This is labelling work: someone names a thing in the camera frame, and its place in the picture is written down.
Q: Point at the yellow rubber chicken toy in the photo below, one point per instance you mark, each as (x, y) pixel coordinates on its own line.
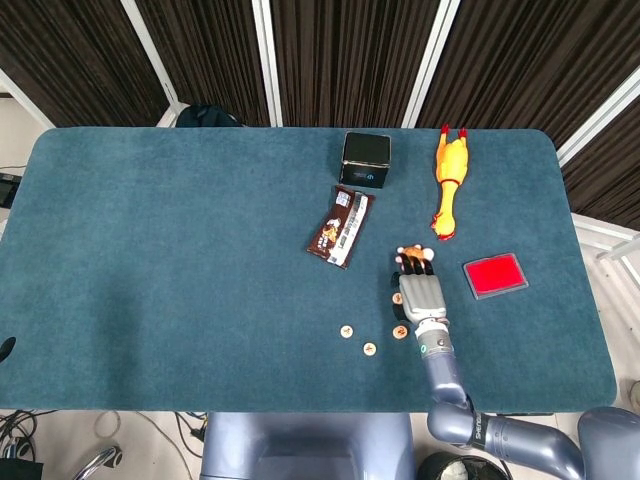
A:
(450, 165)

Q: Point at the black cube box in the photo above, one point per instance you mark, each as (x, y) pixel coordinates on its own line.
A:
(366, 150)

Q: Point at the red ink pad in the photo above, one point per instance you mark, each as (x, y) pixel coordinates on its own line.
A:
(495, 275)

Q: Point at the dark partition panel white frame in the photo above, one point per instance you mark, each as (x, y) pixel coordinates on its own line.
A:
(210, 50)
(345, 50)
(525, 60)
(75, 50)
(615, 165)

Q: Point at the brown snack packet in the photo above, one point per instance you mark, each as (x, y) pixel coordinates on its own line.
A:
(340, 227)

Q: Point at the black flat box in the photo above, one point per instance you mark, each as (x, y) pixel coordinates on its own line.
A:
(20, 472)

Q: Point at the chrome chair leg with caster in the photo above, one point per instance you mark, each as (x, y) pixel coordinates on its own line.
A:
(100, 460)

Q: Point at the blue felt table cloth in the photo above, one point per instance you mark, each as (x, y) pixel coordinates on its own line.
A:
(200, 275)

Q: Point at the black bag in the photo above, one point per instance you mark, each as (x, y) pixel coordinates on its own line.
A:
(205, 116)

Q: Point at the black floor device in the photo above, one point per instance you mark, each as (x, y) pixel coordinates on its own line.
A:
(5, 187)

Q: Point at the orange turtle toy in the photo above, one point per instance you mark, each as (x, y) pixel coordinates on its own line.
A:
(412, 248)

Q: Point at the white metal frame base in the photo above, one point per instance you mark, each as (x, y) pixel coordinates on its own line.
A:
(610, 240)

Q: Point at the black waste bin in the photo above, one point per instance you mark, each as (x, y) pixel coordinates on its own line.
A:
(450, 467)

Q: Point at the blue-grey robot torso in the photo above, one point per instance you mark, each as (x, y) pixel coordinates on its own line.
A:
(310, 445)

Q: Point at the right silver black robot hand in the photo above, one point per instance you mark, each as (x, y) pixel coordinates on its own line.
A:
(422, 297)

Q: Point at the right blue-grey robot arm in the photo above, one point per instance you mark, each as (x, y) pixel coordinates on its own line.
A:
(440, 370)

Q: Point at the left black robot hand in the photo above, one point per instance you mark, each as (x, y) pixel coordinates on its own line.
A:
(6, 349)

